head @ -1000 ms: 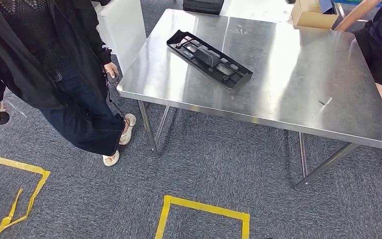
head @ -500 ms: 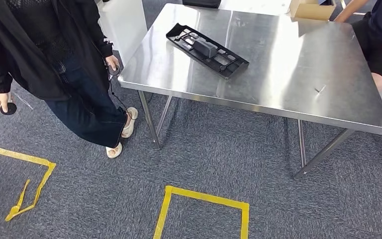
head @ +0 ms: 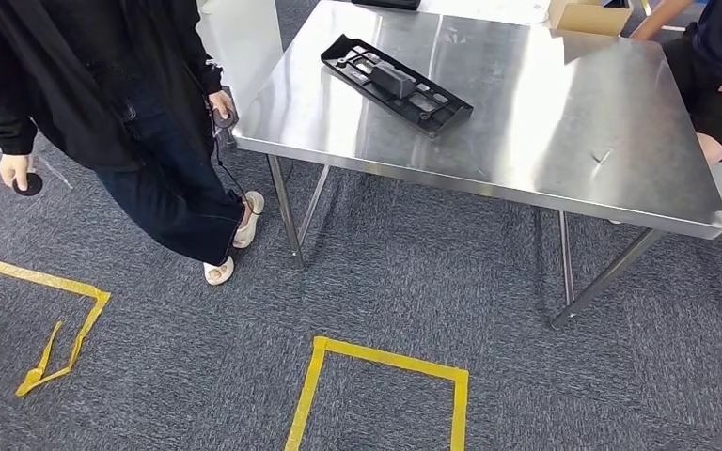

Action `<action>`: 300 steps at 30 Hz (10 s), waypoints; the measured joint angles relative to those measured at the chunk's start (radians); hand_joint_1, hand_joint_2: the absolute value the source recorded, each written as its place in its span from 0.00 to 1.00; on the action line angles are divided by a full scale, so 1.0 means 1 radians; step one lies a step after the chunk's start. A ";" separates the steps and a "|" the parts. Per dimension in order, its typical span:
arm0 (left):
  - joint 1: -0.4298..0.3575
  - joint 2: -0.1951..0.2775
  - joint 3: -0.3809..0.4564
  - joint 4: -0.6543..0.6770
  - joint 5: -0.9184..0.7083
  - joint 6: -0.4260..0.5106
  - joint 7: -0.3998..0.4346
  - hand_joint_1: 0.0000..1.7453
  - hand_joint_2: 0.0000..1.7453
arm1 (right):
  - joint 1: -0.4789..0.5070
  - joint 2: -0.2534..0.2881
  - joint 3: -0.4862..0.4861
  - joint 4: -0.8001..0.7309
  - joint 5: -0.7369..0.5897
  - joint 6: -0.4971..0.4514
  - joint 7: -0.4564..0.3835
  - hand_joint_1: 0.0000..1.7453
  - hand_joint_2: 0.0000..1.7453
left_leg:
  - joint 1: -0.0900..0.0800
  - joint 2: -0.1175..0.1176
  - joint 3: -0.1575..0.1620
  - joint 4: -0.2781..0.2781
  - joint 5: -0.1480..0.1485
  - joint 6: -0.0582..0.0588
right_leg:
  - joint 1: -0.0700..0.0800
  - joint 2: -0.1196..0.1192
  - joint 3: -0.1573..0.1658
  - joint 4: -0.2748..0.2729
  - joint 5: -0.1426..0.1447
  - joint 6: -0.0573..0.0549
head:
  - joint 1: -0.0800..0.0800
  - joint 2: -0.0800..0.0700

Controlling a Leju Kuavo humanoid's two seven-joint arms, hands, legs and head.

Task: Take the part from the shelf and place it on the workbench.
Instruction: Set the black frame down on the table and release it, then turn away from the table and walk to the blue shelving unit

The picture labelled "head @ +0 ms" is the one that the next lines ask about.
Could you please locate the person's right hand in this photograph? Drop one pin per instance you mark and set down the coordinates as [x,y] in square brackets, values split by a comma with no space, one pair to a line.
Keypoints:
[15,169]

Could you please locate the black round controller puck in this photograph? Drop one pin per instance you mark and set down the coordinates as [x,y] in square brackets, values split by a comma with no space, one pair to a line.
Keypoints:
[227,121]

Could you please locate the black disc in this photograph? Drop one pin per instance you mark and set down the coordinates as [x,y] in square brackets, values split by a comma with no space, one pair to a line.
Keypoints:
[29,185]

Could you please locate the long black plastic panel part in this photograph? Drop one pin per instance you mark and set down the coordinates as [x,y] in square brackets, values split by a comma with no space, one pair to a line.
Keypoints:
[392,81]

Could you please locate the person's right forearm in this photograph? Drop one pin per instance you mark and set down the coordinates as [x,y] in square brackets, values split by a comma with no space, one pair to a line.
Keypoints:
[663,17]

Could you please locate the large steel workbench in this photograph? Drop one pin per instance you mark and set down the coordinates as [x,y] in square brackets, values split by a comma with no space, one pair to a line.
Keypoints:
[523,124]

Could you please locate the white cabinet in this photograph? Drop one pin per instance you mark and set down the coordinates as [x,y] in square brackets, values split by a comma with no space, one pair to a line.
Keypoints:
[243,43]

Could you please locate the beige sandal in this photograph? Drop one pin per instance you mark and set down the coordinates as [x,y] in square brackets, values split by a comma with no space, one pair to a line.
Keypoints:
[250,221]
[219,272]

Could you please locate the cardboard box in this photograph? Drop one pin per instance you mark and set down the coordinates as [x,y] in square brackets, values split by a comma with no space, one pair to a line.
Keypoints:
[585,18]

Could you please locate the white table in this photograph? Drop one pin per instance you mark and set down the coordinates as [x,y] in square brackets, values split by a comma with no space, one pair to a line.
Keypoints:
[479,11]

